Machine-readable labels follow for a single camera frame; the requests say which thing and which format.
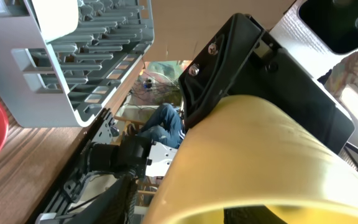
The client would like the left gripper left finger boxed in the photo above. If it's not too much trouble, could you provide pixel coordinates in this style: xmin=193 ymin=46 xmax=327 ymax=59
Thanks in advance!
xmin=67 ymin=174 xmax=138 ymax=224

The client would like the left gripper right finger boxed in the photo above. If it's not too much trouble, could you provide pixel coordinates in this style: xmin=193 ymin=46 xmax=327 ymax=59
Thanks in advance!
xmin=224 ymin=206 xmax=286 ymax=224

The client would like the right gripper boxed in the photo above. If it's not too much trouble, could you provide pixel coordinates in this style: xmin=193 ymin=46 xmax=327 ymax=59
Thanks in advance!
xmin=178 ymin=13 xmax=355 ymax=154

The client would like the yellow plastic cup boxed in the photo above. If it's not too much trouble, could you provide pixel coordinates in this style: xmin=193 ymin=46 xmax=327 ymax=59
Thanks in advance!
xmin=144 ymin=95 xmax=358 ymax=224

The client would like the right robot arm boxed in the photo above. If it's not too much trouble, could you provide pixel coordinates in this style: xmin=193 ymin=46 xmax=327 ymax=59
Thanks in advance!
xmin=179 ymin=0 xmax=358 ymax=154

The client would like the grey dishwasher rack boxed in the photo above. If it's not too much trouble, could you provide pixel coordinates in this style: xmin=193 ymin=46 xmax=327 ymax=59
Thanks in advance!
xmin=0 ymin=0 xmax=154 ymax=128

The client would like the seated person in jeans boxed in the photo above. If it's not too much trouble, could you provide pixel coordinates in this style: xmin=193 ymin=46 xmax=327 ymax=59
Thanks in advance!
xmin=127 ymin=103 xmax=186 ymax=149

